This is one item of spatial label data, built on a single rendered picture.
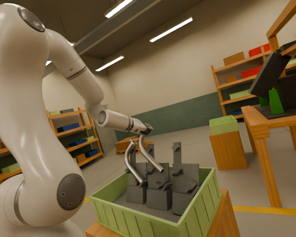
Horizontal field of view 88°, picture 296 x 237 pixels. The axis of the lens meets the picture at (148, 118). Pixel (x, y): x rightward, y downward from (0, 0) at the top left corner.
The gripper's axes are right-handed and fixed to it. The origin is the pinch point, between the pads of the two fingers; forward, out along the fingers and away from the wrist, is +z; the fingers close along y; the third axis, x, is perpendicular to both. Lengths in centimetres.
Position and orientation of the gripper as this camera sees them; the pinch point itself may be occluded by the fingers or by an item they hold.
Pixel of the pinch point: (146, 129)
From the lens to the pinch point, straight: 92.2
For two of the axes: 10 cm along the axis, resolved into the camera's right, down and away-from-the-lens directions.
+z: 6.2, 2.2, 7.6
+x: -5.4, 8.2, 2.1
